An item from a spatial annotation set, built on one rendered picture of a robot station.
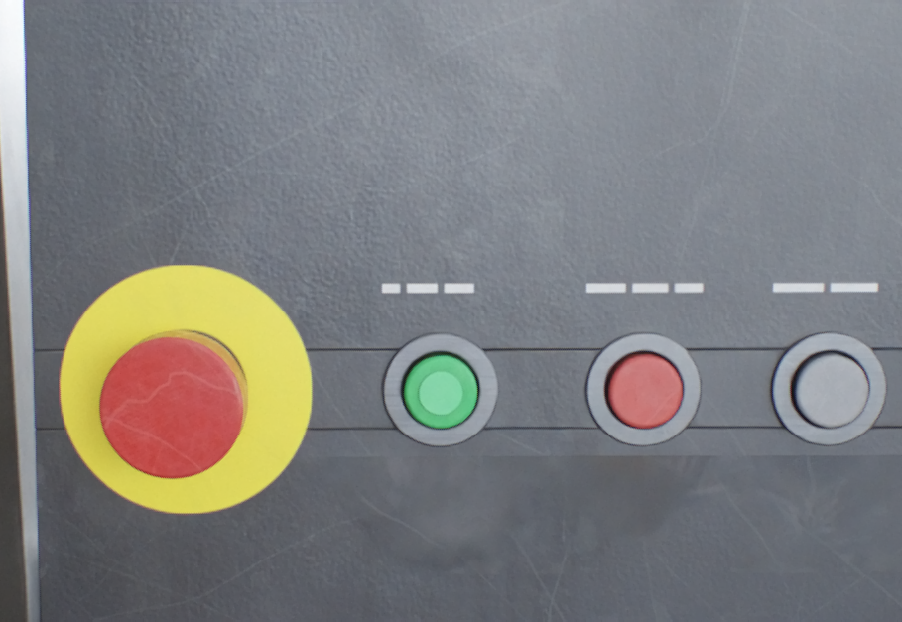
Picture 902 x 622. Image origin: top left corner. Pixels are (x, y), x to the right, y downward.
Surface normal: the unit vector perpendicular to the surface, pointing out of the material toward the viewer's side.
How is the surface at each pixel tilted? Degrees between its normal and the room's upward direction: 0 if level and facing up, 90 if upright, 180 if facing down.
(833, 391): 90
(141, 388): 90
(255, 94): 90
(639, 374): 90
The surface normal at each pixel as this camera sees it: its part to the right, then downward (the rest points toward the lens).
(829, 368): 0.01, 0.12
